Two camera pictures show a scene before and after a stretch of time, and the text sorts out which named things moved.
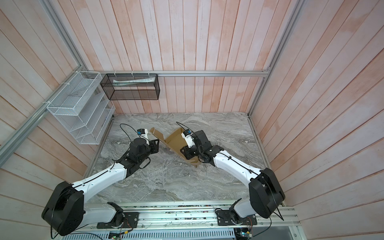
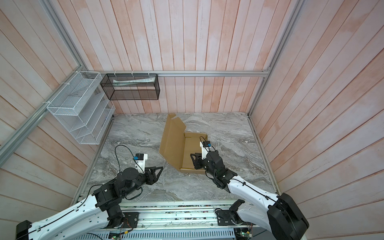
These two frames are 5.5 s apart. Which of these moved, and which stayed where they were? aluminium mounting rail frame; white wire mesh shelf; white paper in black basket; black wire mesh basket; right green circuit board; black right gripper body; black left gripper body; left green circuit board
Moved: black right gripper body; black left gripper body
Stayed: white wire mesh shelf; white paper in black basket; right green circuit board; black wire mesh basket; aluminium mounting rail frame; left green circuit board
